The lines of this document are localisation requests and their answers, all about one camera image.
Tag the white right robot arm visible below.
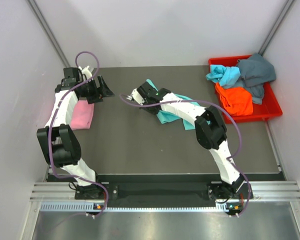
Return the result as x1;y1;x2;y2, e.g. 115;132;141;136
131;82;245;199

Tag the pink folded t shirt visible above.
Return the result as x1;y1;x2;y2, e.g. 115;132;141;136
70;100;95;130

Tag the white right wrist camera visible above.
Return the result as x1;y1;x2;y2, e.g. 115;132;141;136
125;88;147;106

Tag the orange t shirt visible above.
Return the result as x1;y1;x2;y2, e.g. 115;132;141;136
214;83;253;117

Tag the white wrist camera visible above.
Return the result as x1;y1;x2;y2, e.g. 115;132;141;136
125;88;147;106
78;65;93;81

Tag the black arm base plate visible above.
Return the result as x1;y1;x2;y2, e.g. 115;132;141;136
68;181;253;205

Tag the grey blue t shirt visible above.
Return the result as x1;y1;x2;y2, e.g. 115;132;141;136
234;53;277;105

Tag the grey slotted cable duct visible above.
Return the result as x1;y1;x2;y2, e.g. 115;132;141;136
40;202;240;213

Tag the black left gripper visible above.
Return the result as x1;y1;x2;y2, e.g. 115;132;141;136
79;75;114;105

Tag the aluminium frame rail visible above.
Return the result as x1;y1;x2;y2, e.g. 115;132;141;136
30;181;300;202

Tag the teal t shirt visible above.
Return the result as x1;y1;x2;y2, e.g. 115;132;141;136
146;79;200;131

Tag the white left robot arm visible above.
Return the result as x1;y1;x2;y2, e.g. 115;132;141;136
36;66;114;199

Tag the light blue t shirt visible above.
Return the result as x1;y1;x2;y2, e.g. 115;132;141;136
206;64;241;89

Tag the red plastic bin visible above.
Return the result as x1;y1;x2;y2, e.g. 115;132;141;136
208;54;283;123

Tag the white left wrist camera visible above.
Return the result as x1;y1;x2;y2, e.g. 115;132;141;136
78;65;93;81

